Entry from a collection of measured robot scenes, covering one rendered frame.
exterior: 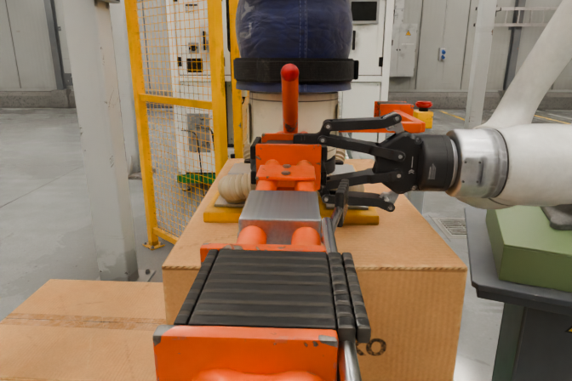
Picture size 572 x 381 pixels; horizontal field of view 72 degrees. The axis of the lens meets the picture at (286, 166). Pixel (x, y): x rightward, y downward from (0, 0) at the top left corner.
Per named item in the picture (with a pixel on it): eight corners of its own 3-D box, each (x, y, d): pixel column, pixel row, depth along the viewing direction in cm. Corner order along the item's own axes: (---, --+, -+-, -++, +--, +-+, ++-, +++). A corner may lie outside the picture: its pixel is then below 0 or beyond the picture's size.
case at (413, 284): (231, 287, 120) (227, 158, 110) (364, 287, 120) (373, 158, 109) (180, 498, 62) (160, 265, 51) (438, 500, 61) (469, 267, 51)
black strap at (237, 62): (243, 77, 87) (243, 58, 86) (349, 77, 86) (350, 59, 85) (223, 82, 65) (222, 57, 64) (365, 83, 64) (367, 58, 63)
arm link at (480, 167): (501, 208, 49) (452, 207, 49) (471, 185, 57) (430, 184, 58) (512, 135, 46) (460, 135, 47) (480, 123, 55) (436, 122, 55)
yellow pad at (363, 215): (312, 170, 98) (312, 150, 96) (353, 171, 97) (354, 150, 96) (317, 225, 65) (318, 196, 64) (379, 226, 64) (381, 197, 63)
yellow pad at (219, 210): (235, 169, 98) (235, 149, 97) (276, 169, 98) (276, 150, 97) (202, 223, 66) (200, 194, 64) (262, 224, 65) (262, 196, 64)
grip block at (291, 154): (256, 172, 59) (256, 132, 57) (323, 173, 59) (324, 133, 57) (249, 189, 51) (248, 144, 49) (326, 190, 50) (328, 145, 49)
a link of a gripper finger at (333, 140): (403, 163, 50) (406, 153, 50) (317, 145, 50) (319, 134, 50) (397, 156, 54) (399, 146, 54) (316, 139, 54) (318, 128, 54)
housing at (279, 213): (247, 234, 37) (246, 189, 36) (319, 235, 37) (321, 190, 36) (235, 272, 31) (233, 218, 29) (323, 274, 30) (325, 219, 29)
